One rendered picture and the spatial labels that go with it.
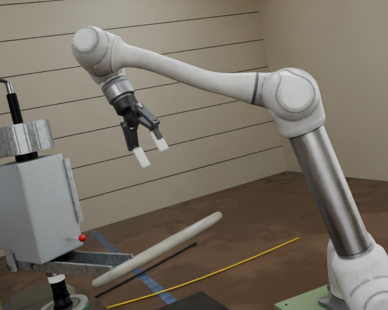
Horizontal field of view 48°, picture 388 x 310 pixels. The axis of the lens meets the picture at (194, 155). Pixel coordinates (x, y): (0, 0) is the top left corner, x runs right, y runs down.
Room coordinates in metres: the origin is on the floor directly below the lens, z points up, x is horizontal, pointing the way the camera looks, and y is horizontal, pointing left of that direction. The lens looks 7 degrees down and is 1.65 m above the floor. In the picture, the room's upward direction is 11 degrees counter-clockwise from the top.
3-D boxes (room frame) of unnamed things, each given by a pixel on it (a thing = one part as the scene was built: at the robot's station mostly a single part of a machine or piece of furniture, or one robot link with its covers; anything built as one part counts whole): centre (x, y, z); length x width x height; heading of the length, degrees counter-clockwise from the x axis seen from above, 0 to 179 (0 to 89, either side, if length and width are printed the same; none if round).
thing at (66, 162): (1.90, 0.57, 1.37); 0.08 x 0.03 x 0.28; 51
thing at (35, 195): (1.91, 0.76, 1.32); 0.36 x 0.22 x 0.45; 51
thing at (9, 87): (1.86, 0.69, 1.78); 0.04 x 0.04 x 0.17
